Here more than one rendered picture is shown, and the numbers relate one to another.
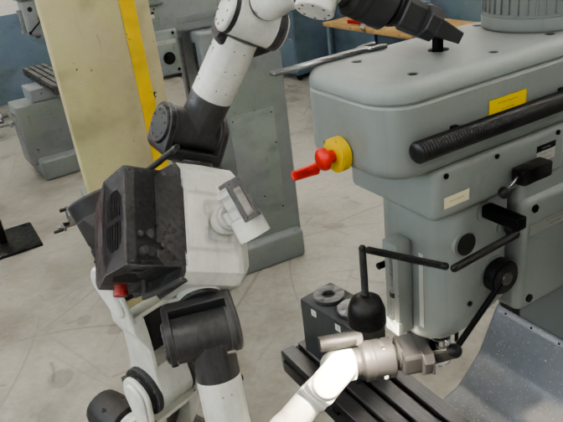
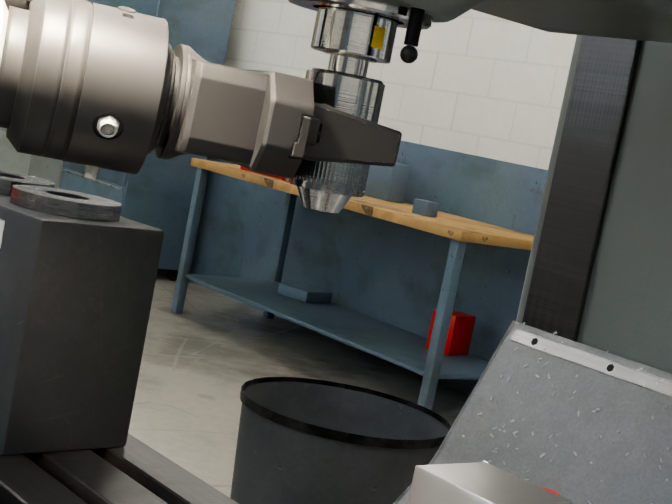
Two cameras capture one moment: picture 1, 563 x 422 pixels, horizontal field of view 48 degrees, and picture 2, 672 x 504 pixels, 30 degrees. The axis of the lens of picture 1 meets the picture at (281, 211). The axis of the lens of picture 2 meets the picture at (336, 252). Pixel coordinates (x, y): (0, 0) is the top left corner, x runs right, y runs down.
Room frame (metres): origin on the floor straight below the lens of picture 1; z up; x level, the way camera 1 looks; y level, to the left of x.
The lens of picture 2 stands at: (0.38, -0.17, 1.24)
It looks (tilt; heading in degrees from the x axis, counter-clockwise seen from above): 6 degrees down; 348
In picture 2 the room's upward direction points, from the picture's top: 11 degrees clockwise
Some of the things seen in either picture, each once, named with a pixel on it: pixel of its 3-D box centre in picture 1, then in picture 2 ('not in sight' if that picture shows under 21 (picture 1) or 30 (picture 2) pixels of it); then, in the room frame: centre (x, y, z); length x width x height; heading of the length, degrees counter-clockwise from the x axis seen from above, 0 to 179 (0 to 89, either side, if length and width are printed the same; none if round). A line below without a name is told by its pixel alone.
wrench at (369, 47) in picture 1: (328, 58); not in sight; (1.12, -0.12, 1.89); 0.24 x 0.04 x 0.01; 121
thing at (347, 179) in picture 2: (439, 348); (333, 140); (1.11, -0.31, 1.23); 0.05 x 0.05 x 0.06
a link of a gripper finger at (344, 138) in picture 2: (444, 357); (348, 139); (1.07, -0.31, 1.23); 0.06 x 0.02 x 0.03; 95
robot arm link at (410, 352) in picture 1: (400, 356); (181, 108); (1.10, -0.22, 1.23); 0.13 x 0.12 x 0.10; 6
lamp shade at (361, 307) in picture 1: (366, 307); not in sight; (0.98, -0.14, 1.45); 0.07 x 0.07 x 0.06
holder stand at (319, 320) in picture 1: (343, 329); (14, 299); (1.47, -0.13, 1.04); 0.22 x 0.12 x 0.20; 35
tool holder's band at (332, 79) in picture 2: (439, 337); (345, 83); (1.11, -0.31, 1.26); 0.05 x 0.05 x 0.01
